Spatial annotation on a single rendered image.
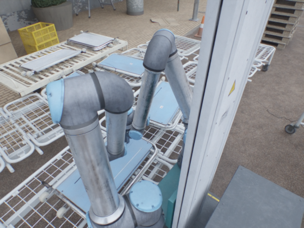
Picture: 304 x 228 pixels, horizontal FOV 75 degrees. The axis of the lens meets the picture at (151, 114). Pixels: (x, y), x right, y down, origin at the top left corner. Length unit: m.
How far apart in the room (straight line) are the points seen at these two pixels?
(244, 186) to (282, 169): 1.42
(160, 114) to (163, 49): 1.05
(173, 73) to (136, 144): 0.76
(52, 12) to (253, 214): 6.26
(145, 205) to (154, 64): 0.63
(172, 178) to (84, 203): 0.58
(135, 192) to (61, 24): 6.07
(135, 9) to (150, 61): 6.87
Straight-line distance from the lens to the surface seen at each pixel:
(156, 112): 1.97
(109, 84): 0.59
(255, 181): 1.26
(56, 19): 6.61
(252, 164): 2.48
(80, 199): 1.46
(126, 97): 0.63
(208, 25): 0.47
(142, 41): 5.41
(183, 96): 1.20
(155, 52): 0.97
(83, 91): 0.57
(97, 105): 0.59
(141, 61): 2.91
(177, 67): 1.13
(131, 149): 1.63
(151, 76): 1.02
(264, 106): 3.40
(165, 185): 1.30
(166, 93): 2.24
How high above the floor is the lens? 1.80
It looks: 40 degrees down
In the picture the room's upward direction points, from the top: straight up
